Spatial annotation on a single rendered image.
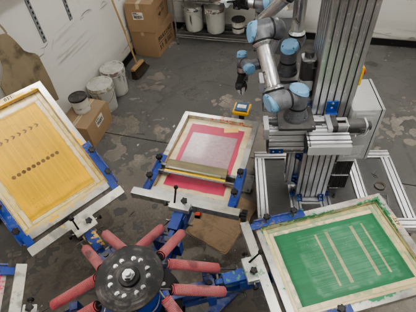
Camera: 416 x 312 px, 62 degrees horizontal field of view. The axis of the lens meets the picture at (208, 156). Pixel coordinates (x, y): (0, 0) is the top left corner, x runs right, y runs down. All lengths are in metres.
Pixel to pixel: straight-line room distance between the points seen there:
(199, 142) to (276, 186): 0.99
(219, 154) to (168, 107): 2.08
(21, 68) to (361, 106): 2.90
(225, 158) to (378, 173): 1.63
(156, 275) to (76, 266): 1.78
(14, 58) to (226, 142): 2.09
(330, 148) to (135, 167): 2.19
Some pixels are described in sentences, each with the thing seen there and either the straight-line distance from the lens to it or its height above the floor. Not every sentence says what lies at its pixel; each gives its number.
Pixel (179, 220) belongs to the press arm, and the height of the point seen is 1.04.
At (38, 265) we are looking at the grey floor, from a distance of 3.45.
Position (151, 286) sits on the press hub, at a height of 1.31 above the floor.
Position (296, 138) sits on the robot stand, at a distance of 2.30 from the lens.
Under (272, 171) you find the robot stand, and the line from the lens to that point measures 3.31.
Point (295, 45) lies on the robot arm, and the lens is 2.51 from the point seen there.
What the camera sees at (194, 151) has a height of 0.96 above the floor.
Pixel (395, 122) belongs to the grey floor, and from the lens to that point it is 4.41.
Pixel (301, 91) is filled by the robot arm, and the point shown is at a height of 1.49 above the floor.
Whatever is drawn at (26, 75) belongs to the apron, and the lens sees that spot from 3.73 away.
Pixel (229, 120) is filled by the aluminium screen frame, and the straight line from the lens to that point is 2.62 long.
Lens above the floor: 2.73
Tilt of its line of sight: 47 degrees down
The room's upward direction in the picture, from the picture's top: 6 degrees counter-clockwise
